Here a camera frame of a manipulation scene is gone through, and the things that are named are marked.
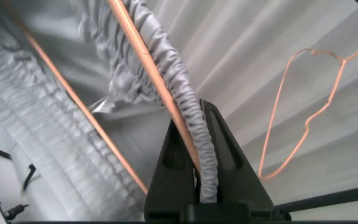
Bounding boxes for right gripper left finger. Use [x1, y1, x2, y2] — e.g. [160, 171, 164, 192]
[144, 119, 198, 222]

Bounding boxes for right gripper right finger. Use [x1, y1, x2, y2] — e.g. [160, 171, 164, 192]
[200, 99, 275, 222]

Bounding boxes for pink clothes hanger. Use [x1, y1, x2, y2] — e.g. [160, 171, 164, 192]
[258, 42, 358, 181]
[1, 0, 201, 195]

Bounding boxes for pale grey shorts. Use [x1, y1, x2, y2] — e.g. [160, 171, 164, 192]
[0, 0, 220, 222]

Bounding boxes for white curtain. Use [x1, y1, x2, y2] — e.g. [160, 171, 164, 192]
[144, 0, 358, 212]

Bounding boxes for black cable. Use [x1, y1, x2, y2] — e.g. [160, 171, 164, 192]
[0, 197, 30, 223]

